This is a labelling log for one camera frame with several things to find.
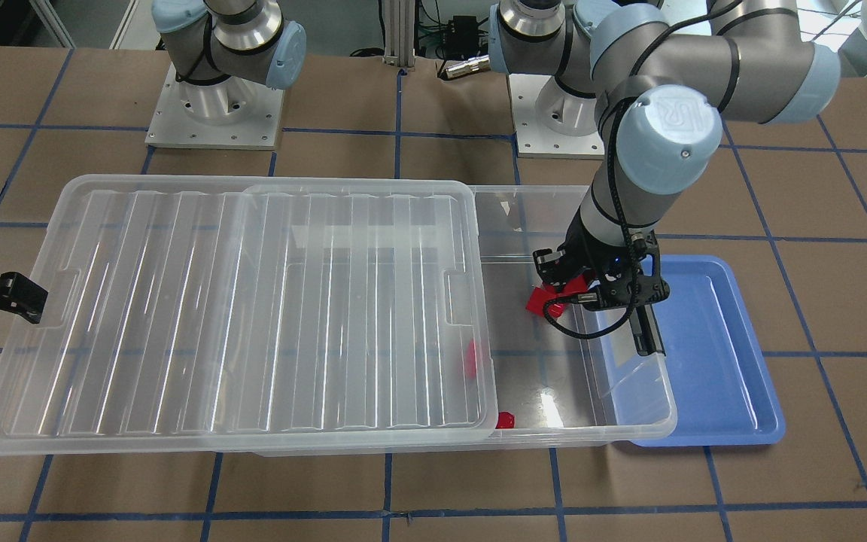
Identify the aluminium frame post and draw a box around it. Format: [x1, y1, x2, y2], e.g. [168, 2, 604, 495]
[379, 0, 418, 71]

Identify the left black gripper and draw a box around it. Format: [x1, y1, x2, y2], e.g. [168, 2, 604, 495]
[532, 230, 670, 311]

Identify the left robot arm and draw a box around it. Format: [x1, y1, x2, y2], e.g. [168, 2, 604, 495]
[488, 1, 841, 315]

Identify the red block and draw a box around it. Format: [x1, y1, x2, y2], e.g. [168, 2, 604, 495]
[495, 411, 516, 430]
[525, 276, 589, 316]

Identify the clear plastic storage box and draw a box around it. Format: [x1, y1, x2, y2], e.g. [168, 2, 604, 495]
[245, 184, 678, 455]

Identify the blue plastic tray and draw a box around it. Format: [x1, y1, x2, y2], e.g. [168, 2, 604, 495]
[612, 254, 786, 447]

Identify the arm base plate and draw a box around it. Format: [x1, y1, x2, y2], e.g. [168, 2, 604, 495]
[144, 65, 286, 151]
[508, 73, 604, 159]

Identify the clear plastic box lid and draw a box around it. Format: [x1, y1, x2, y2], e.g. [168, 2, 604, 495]
[0, 175, 499, 455]

